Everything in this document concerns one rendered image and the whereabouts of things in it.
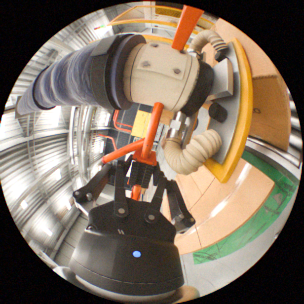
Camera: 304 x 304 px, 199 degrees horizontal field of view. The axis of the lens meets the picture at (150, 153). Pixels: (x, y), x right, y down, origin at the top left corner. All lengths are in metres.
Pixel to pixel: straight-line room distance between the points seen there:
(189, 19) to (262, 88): 0.17
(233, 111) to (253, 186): 0.45
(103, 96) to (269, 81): 0.31
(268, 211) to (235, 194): 0.61
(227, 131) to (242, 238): 1.15
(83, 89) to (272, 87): 0.36
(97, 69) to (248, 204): 0.69
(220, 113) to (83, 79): 0.25
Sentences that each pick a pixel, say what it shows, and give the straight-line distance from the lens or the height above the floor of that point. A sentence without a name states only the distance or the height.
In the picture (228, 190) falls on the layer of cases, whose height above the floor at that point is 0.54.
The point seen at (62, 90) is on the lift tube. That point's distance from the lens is 0.29.
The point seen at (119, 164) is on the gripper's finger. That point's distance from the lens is 0.16.
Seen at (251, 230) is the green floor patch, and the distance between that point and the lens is 1.17.
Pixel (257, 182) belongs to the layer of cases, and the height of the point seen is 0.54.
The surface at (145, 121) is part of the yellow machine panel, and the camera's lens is 7.46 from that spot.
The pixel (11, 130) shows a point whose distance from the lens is 5.15.
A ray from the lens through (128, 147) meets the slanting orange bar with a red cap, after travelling 0.23.
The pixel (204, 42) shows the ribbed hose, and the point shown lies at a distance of 0.33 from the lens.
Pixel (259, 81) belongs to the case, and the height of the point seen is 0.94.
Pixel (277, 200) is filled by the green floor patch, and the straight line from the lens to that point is 1.09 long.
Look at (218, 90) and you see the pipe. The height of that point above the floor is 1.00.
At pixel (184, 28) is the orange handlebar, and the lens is 0.17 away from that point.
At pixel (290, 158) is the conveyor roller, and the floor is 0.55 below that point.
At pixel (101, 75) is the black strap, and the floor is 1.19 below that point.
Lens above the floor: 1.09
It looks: 5 degrees down
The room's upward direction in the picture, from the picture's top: 74 degrees counter-clockwise
